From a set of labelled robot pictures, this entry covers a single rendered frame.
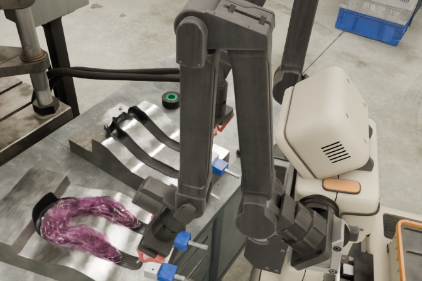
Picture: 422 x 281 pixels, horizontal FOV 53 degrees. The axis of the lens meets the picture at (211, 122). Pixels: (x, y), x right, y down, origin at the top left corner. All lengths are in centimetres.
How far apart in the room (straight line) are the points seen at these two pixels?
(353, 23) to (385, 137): 150
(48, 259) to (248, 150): 69
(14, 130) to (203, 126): 117
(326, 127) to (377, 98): 265
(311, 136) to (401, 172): 209
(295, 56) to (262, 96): 47
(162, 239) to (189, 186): 20
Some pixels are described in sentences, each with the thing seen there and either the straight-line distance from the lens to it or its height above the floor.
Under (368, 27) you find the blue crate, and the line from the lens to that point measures 425.
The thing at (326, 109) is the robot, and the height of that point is 138.
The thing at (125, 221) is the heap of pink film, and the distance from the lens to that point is 124.
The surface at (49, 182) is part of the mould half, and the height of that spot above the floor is 91.
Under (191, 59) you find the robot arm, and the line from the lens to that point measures 59.
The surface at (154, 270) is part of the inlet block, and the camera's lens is 115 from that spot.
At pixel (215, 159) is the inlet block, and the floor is 91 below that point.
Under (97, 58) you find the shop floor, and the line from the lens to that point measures 363.
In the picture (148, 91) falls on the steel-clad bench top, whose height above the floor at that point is 80.
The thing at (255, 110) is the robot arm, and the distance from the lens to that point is 65.
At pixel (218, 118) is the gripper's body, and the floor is 110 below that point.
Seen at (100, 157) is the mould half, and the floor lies 87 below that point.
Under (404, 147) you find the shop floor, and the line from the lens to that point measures 309.
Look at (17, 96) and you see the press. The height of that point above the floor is 79.
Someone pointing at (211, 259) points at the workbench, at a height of 35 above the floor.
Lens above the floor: 187
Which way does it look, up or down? 40 degrees down
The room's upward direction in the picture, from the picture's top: 3 degrees clockwise
